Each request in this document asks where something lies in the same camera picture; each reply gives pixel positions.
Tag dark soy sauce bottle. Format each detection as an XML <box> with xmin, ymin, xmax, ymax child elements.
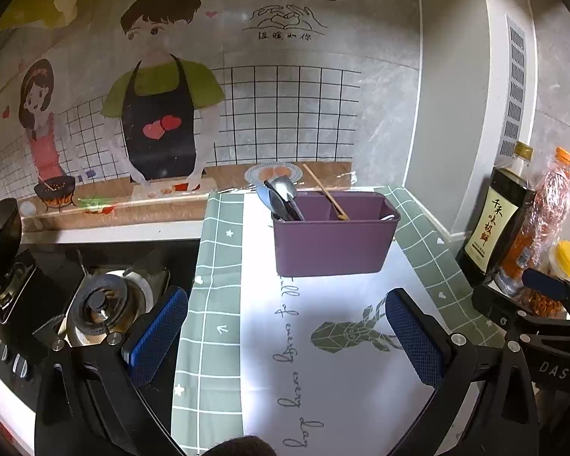
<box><xmin>456</xmin><ymin>141</ymin><xmax>537</xmax><ymax>288</ymax></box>

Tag cartoon wall poster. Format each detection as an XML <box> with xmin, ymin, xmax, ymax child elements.
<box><xmin>0</xmin><ymin>0</ymin><xmax>423</xmax><ymax>229</ymax></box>

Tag white vent grille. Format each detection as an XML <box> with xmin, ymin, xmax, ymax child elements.
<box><xmin>499</xmin><ymin>15</ymin><xmax>528</xmax><ymax>157</ymax></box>

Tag wooden chopstick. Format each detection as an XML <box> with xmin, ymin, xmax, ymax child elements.
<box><xmin>302</xmin><ymin>163</ymin><xmax>350</xmax><ymax>222</ymax></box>

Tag green and white tablecloth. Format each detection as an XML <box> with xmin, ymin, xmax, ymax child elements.
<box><xmin>171</xmin><ymin>185</ymin><xmax>509</xmax><ymax>456</ymax></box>

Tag orange-capped plastic bottle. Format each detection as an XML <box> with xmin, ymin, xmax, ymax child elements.
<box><xmin>496</xmin><ymin>147</ymin><xmax>570</xmax><ymax>298</ymax></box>

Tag black wok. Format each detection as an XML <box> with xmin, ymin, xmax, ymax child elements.
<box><xmin>0</xmin><ymin>198</ymin><xmax>24</xmax><ymax>290</ymax></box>

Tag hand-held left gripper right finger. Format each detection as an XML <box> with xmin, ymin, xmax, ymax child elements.
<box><xmin>385</xmin><ymin>287</ymin><xmax>540</xmax><ymax>456</ymax></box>

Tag black gas stove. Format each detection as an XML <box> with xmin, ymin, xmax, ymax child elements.
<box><xmin>0</xmin><ymin>242</ymin><xmax>200</xmax><ymax>390</ymax></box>

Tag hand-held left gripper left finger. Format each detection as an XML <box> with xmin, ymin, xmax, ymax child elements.
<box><xmin>34</xmin><ymin>286</ymin><xmax>189</xmax><ymax>456</ymax></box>

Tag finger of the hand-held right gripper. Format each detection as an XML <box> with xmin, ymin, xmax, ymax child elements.
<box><xmin>522</xmin><ymin>268</ymin><xmax>570</xmax><ymax>321</ymax></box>
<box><xmin>471</xmin><ymin>285</ymin><xmax>533</xmax><ymax>338</ymax></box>

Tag round metal spoon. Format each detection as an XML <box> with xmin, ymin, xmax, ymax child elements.
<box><xmin>271</xmin><ymin>177</ymin><xmax>298</xmax><ymax>222</ymax></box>

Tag blue spoon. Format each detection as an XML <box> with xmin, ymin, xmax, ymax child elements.
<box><xmin>256</xmin><ymin>183</ymin><xmax>279</xmax><ymax>219</ymax></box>

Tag round stove burner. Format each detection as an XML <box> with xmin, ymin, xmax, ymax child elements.
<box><xmin>69</xmin><ymin>271</ymin><xmax>153</xmax><ymax>338</ymax></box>

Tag black spoon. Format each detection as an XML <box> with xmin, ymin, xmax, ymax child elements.
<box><xmin>264</xmin><ymin>180</ymin><xmax>306</xmax><ymax>222</ymax></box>

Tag purple utensil holder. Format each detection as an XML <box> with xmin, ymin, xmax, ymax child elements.
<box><xmin>272</xmin><ymin>191</ymin><xmax>401</xmax><ymax>277</ymax></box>

